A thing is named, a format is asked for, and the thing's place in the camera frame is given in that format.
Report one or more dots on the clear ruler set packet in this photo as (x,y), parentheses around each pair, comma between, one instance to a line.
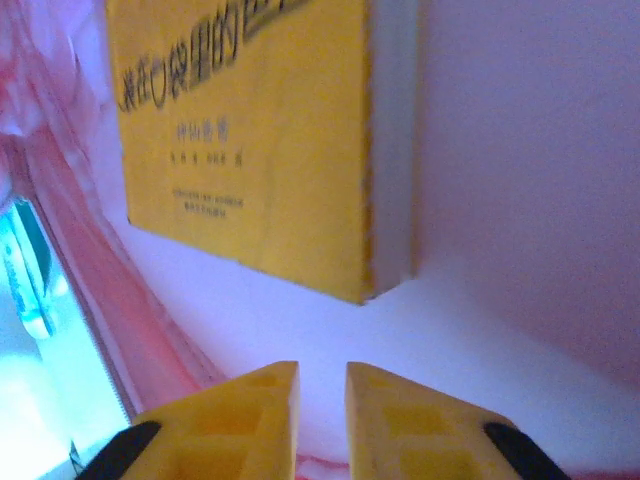
(30,280)

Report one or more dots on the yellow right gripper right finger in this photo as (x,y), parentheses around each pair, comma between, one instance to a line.
(425,440)

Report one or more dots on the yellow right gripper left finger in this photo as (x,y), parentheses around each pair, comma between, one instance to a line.
(225,425)

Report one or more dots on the yellow paperback book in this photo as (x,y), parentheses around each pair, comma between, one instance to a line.
(250,175)

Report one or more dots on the pink backpack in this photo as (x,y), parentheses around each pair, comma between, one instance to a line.
(525,175)

